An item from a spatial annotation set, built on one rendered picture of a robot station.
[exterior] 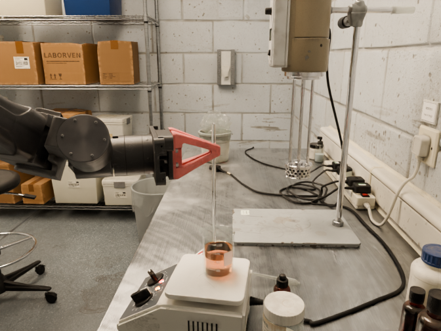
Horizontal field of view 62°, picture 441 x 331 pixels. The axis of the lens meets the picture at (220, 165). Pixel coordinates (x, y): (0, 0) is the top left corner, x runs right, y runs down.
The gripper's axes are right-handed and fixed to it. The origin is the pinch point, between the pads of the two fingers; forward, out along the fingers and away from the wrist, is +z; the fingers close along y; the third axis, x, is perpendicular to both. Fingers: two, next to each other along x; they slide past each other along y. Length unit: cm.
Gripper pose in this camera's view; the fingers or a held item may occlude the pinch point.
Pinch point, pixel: (214, 150)
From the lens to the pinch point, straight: 55.1
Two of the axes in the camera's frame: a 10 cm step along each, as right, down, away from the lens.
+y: -2.4, -2.7, 9.3
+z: 9.7, -0.6, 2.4
